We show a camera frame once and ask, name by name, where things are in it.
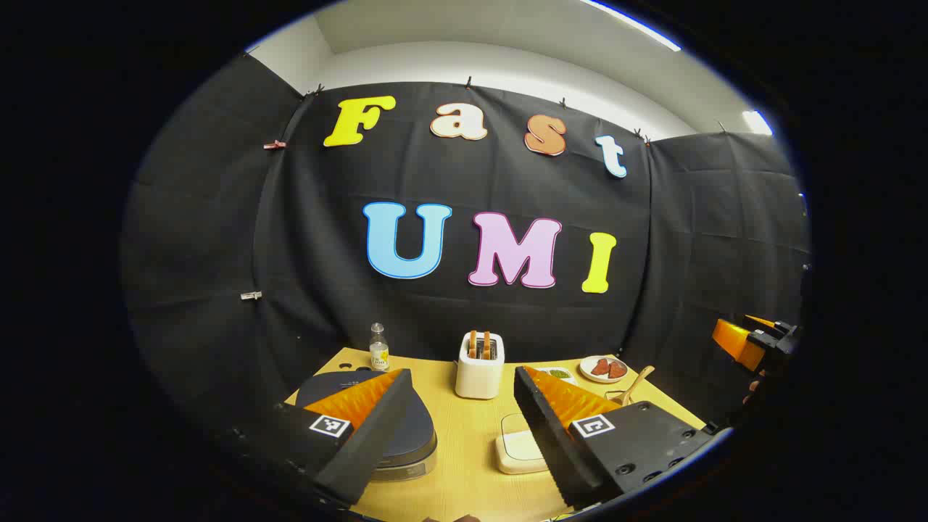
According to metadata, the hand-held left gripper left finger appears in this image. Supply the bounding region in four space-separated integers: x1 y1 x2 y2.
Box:
217 368 415 508

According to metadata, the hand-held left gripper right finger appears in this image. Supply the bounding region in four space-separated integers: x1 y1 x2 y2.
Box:
513 366 727 510

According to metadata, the white rice box clear lid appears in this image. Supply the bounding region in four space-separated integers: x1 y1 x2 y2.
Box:
496 413 550 476

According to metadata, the dark grey rice cooker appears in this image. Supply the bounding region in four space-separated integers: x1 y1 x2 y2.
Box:
296 368 439 483

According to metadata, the wooden spoon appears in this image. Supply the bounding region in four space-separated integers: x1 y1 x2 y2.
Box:
616 365 655 405

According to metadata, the round white plate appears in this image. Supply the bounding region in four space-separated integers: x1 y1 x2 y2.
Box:
580 355 629 384

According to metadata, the small glass bottle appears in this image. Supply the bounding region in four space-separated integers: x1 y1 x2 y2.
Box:
370 323 390 372

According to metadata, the white toaster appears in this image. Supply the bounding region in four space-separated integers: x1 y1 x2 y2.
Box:
455 332 505 399

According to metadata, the black backdrop cloth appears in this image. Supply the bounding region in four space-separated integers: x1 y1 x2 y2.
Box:
122 54 811 436

